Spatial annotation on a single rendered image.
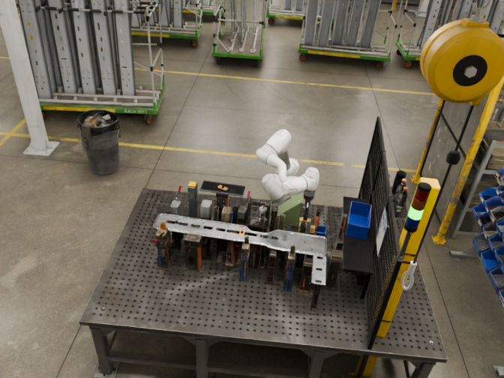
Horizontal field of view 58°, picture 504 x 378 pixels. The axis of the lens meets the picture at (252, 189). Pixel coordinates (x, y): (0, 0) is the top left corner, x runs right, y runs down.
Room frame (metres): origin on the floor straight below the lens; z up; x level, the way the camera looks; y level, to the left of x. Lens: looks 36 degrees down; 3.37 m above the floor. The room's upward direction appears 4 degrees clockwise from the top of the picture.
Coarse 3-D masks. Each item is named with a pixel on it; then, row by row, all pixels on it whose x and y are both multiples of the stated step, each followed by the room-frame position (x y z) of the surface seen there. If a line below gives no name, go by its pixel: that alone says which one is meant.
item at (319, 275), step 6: (324, 258) 2.46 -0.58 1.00; (318, 264) 2.40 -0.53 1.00; (324, 264) 2.40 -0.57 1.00; (312, 270) 2.33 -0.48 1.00; (318, 270) 2.34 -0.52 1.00; (324, 270) 2.34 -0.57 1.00; (312, 276) 2.27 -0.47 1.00; (318, 276) 2.28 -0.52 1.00; (324, 276) 2.28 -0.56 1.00; (312, 282) 2.21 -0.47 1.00; (324, 282) 2.22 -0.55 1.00
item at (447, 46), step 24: (456, 24) 0.90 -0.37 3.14; (480, 24) 0.87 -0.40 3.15; (432, 48) 0.89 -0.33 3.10; (456, 48) 0.84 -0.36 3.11; (480, 48) 0.84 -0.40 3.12; (432, 72) 0.85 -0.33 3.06; (456, 72) 0.84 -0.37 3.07; (480, 72) 0.84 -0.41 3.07; (456, 96) 0.84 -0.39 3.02; (480, 96) 0.84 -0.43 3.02; (432, 216) 0.88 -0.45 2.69; (408, 288) 0.87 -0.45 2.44
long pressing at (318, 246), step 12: (168, 216) 2.82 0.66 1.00; (180, 216) 2.83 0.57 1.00; (156, 228) 2.67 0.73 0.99; (168, 228) 2.68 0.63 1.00; (180, 228) 2.69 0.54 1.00; (192, 228) 2.70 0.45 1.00; (216, 228) 2.72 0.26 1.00; (228, 228) 2.73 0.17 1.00; (240, 228) 2.74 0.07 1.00; (240, 240) 2.60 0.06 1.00; (252, 240) 2.61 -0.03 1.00; (264, 240) 2.62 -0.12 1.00; (276, 240) 2.63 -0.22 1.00; (288, 240) 2.64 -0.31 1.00; (300, 240) 2.65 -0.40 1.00; (312, 240) 2.66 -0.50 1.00; (324, 240) 2.67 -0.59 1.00; (300, 252) 2.51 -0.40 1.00; (312, 252) 2.52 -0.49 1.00; (324, 252) 2.53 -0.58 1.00
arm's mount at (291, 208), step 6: (270, 198) 3.50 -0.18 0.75; (294, 198) 3.28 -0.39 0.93; (300, 198) 3.23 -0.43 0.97; (282, 204) 3.30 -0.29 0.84; (288, 204) 3.24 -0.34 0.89; (294, 204) 3.19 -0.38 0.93; (300, 204) 3.16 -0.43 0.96; (282, 210) 3.21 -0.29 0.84; (288, 210) 3.16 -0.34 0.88; (294, 210) 3.17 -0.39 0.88; (300, 210) 3.17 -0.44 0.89; (270, 216) 3.22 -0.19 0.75; (288, 216) 3.17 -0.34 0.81; (294, 216) 3.17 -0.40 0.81; (270, 222) 3.18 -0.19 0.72; (276, 222) 3.17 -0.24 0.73; (288, 222) 3.17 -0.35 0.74; (294, 222) 3.17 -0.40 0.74
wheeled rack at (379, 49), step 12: (348, 12) 10.18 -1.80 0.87; (396, 24) 9.19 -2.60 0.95; (300, 36) 10.22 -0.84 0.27; (384, 36) 10.07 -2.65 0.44; (300, 48) 9.35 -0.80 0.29; (312, 48) 9.43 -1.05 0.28; (324, 48) 9.41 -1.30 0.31; (336, 48) 9.55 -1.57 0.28; (348, 48) 9.59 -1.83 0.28; (360, 48) 9.57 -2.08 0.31; (372, 48) 9.58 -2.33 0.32; (384, 48) 9.74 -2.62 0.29; (384, 60) 9.17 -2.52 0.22
